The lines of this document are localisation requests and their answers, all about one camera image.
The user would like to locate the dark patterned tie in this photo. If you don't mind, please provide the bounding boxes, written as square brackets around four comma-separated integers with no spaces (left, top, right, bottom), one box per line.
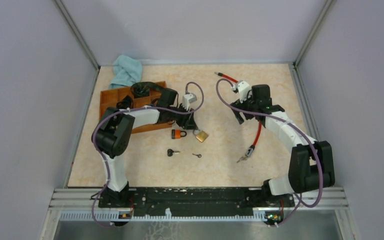
[130,81,165,98]

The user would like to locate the orange black padlock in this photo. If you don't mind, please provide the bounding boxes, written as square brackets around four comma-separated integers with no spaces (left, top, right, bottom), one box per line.
[171,129,188,140]

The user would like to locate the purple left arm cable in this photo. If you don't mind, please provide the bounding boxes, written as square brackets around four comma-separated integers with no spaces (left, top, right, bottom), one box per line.
[90,81,205,229]

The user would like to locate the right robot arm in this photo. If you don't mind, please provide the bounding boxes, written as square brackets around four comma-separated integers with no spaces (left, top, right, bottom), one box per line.
[231,81,335,206]

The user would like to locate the brass padlock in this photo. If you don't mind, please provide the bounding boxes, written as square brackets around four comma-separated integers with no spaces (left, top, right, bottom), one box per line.
[192,129,209,143]

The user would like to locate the small silver key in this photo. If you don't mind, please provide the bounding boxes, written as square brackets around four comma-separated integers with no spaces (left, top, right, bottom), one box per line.
[192,153,202,158]

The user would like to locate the white slotted cable duct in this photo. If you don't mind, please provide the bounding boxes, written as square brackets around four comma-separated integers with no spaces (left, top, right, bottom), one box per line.
[59,208,282,225]

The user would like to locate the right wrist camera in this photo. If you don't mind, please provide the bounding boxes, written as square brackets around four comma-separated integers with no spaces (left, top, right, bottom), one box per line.
[234,80,252,103]

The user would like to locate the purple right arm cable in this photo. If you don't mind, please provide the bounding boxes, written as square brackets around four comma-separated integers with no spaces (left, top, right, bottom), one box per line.
[215,78,325,210]

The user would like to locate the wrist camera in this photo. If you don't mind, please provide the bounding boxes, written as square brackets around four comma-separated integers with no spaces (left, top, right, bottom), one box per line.
[234,80,252,103]
[181,93,197,112]

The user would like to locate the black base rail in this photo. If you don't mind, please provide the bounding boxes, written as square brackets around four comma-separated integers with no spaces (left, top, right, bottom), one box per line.
[96,186,295,214]

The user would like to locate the silver cable lock keys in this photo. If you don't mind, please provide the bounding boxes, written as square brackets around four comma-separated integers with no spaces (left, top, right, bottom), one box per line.
[236,156,248,163]

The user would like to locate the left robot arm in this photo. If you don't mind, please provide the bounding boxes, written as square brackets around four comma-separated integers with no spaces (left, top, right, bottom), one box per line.
[91,88,198,207]

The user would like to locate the light blue towel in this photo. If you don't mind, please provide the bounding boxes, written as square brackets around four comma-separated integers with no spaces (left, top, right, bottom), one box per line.
[108,54,143,90]

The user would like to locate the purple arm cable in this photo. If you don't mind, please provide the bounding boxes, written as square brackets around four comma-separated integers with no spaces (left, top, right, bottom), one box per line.
[215,78,325,210]
[90,81,205,229]

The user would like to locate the aluminium frame post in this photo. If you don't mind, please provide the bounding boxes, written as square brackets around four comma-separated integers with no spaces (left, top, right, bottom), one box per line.
[52,0,101,71]

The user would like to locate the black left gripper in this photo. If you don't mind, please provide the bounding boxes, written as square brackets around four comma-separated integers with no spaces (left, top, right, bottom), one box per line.
[167,101,198,130]

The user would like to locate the wooden divided tray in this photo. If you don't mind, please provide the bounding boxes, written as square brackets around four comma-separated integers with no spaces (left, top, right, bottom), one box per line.
[98,81,174,134]

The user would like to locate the red cable lock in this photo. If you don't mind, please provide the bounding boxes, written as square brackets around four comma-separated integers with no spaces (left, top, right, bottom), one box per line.
[214,72,262,158]

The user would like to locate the black head key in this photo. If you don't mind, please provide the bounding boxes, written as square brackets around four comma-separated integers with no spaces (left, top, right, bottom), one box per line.
[167,148,180,157]

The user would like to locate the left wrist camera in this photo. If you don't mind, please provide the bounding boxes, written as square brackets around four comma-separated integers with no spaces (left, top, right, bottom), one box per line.
[181,93,197,112]

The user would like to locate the rolled tie middle tray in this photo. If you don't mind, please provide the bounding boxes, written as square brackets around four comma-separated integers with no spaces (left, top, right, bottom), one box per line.
[116,95,134,109]

